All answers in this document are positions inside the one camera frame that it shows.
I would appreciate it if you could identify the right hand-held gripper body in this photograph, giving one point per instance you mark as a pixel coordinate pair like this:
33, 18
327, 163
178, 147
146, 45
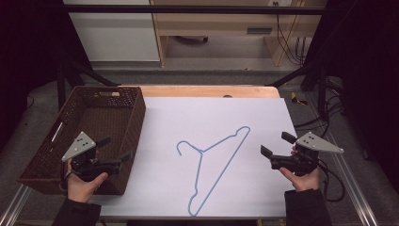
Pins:
315, 143

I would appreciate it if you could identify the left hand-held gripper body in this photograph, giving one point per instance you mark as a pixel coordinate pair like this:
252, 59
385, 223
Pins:
79, 147

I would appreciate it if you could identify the person's right hand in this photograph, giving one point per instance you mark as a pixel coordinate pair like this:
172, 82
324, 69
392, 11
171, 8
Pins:
306, 182

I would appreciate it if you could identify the person's left hand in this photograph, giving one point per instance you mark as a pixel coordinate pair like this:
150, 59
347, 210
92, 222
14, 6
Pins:
82, 190

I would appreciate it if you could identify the brown wicker basket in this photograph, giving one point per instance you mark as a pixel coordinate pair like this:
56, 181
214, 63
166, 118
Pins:
103, 119

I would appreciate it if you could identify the yellow and black tool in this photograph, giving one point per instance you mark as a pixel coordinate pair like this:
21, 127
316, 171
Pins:
296, 98

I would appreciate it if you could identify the white paper sheet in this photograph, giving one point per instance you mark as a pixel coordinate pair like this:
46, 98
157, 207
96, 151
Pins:
194, 119

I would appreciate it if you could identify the dark curtain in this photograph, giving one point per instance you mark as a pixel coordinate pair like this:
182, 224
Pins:
28, 56
363, 78

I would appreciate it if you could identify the white cabinet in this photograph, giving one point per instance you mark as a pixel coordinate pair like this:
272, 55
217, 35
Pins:
114, 34

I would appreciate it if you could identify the aluminium rail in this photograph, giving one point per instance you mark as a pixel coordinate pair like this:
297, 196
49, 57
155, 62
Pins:
346, 175
14, 207

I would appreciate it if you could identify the black frame leg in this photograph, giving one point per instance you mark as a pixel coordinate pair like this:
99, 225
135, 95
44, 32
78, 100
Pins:
309, 75
73, 75

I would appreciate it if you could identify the black horizontal frame bar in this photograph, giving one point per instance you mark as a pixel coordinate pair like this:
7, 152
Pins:
188, 9

